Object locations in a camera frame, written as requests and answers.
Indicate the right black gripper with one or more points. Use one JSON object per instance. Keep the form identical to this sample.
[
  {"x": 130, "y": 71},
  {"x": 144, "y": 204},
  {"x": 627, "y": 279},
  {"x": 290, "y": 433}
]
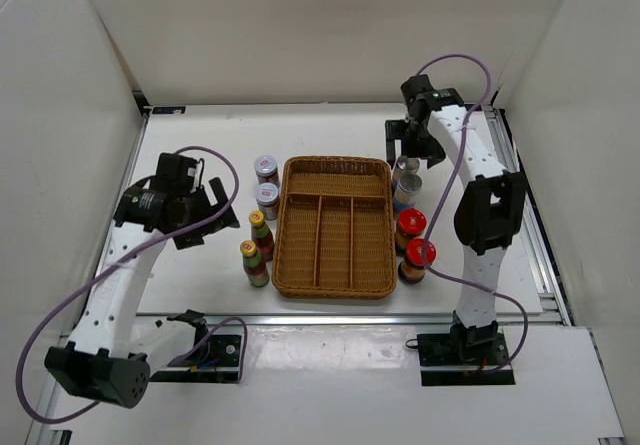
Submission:
[{"x": 395, "y": 130}]

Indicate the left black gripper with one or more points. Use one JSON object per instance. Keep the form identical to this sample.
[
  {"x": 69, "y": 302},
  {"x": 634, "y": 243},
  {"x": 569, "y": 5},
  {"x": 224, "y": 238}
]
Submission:
[{"x": 194, "y": 237}]

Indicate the silver lid spice jar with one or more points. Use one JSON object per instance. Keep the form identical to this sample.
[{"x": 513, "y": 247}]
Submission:
[
  {"x": 403, "y": 166},
  {"x": 406, "y": 192}
]

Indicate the red lid chili jar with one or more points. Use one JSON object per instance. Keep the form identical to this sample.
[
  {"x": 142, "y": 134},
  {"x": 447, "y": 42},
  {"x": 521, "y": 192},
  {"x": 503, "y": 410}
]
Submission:
[
  {"x": 410, "y": 224},
  {"x": 418, "y": 255}
]

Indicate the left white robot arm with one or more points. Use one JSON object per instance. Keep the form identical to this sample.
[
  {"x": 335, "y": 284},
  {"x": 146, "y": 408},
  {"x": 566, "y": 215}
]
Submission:
[{"x": 101, "y": 361}]

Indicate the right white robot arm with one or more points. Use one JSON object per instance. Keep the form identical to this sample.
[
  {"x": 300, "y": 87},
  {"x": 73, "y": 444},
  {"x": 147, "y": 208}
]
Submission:
[{"x": 490, "y": 211}]

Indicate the sauce bottle yellow cap far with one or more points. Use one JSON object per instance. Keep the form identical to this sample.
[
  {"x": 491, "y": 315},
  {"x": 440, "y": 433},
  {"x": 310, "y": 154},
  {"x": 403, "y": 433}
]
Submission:
[{"x": 261, "y": 235}]

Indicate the sauce bottle yellow cap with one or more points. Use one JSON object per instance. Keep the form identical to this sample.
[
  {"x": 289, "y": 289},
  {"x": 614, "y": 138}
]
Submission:
[
  {"x": 254, "y": 264},
  {"x": 261, "y": 235}
]

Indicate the purple lid jar near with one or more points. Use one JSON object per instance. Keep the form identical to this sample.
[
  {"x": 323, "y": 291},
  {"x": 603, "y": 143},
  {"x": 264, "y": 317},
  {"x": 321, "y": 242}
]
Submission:
[{"x": 268, "y": 199}]

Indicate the purple lid jar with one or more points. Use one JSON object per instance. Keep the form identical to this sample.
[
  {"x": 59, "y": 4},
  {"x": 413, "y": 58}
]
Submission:
[
  {"x": 268, "y": 199},
  {"x": 266, "y": 170}
]

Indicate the purple lid jar far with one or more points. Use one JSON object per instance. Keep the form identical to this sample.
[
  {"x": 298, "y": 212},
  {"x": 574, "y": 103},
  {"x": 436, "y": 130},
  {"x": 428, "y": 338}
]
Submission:
[{"x": 266, "y": 170}]

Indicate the sauce bottle yellow cap near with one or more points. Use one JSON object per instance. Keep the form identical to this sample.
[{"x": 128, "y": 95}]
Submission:
[{"x": 254, "y": 264}]

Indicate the woven wicker divided basket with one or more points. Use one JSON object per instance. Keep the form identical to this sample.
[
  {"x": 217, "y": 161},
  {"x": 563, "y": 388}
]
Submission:
[{"x": 335, "y": 229}]

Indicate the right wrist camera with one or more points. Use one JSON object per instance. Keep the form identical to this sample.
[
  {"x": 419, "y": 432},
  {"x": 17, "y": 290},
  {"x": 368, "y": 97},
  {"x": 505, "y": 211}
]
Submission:
[{"x": 414, "y": 86}]

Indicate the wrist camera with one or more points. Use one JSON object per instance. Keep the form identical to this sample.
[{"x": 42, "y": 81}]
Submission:
[
  {"x": 414, "y": 86},
  {"x": 174, "y": 173}
]

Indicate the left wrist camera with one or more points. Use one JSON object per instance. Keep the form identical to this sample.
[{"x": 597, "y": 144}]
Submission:
[{"x": 174, "y": 173}]

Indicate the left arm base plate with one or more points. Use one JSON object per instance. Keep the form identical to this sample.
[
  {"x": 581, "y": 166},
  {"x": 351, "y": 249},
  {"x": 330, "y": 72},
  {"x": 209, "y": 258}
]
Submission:
[{"x": 219, "y": 363}]

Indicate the aluminium table rail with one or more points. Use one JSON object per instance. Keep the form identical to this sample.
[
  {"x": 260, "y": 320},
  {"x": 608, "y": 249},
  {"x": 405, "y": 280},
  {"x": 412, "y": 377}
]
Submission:
[{"x": 546, "y": 318}]

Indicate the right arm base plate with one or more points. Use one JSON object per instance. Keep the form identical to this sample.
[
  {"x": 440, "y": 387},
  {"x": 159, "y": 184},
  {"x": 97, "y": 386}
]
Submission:
[{"x": 442, "y": 364}]

